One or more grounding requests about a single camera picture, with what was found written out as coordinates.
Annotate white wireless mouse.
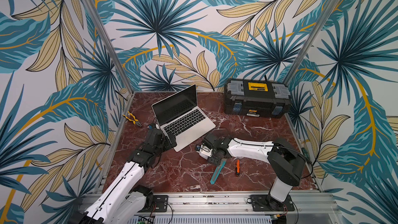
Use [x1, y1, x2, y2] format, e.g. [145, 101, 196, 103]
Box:
[195, 144, 212, 160]

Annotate silver laptop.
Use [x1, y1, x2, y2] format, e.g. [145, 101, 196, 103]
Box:
[151, 85, 216, 152]

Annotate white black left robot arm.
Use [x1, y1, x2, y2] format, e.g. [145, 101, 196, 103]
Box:
[67, 128, 177, 224]

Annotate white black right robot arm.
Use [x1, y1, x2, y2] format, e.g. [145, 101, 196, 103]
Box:
[195, 134, 308, 211]

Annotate teal utility knife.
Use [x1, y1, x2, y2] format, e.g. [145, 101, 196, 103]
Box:
[210, 159, 227, 185]

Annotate orange screwdriver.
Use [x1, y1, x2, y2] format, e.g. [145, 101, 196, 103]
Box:
[235, 159, 240, 176]

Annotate yellow black pliers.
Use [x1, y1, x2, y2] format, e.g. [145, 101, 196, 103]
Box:
[122, 112, 142, 127]

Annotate black toolbox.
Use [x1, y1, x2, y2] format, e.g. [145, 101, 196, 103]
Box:
[224, 79, 292, 119]

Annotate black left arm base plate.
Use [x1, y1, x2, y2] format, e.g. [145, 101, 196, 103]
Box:
[149, 195, 169, 213]

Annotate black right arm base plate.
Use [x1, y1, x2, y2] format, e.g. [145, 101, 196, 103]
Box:
[247, 195, 295, 213]

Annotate aluminium front rail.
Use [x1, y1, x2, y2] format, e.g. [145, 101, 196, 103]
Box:
[73, 191, 346, 224]

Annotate aluminium frame post left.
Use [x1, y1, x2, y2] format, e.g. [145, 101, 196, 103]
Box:
[82, 0, 134, 97]

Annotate aluminium frame post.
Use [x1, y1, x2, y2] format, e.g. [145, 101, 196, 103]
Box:
[283, 0, 339, 85]
[82, 0, 134, 97]

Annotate aluminium frame post right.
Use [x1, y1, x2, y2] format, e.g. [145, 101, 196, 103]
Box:
[283, 0, 339, 85]

